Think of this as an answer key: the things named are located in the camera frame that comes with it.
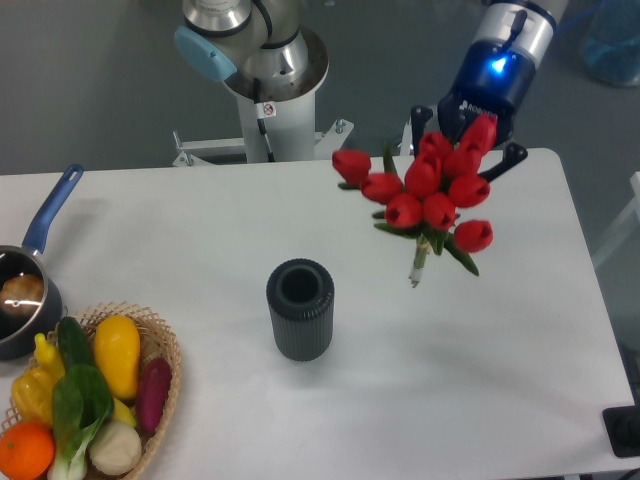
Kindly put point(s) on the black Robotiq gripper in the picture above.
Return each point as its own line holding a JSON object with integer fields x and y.
{"x": 489, "y": 81}

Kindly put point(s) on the red tulip bouquet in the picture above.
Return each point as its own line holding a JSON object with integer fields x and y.
{"x": 423, "y": 205}

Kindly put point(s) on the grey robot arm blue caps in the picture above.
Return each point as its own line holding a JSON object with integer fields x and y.
{"x": 240, "y": 28}

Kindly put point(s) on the blue translucent container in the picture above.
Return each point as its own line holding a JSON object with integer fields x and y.
{"x": 610, "y": 48}

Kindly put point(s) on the dark grey ribbed vase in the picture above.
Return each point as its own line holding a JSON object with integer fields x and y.
{"x": 300, "y": 294}

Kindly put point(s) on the black device at edge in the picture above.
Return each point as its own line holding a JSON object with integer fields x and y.
{"x": 622, "y": 427}

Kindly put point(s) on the purple sweet potato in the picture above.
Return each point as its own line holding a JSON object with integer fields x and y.
{"x": 152, "y": 394}

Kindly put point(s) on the yellow squash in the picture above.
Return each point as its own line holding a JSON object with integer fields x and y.
{"x": 117, "y": 350}

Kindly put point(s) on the dark green cucumber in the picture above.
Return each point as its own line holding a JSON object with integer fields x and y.
{"x": 73, "y": 343}

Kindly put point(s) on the green bok choy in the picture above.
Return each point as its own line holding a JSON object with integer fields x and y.
{"x": 81, "y": 404}

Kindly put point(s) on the beige round mushroom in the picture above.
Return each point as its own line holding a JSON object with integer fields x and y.
{"x": 116, "y": 449}

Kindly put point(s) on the brown bun in saucepan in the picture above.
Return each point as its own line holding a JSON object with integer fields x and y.
{"x": 22, "y": 295}

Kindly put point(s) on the small yellow banana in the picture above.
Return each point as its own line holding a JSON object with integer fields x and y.
{"x": 48, "y": 357}

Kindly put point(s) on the yellow bell pepper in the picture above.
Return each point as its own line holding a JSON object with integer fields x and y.
{"x": 32, "y": 396}

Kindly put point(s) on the orange fruit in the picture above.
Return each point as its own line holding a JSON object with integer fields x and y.
{"x": 27, "y": 450}

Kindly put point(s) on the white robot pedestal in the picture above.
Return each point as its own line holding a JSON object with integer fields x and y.
{"x": 275, "y": 91}

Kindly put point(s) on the white frame at right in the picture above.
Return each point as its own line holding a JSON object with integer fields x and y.
{"x": 620, "y": 228}

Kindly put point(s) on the blue handled saucepan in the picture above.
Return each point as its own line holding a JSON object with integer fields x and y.
{"x": 18, "y": 332}

